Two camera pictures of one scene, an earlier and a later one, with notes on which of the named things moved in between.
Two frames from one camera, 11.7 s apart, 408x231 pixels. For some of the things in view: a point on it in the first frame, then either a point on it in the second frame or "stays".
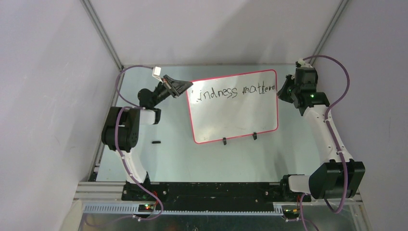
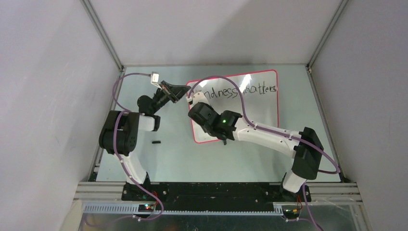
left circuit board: [146, 208] stays
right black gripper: [282, 94] → [210, 107]
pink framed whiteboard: [234, 106] stays
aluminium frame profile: [99, 191] stays
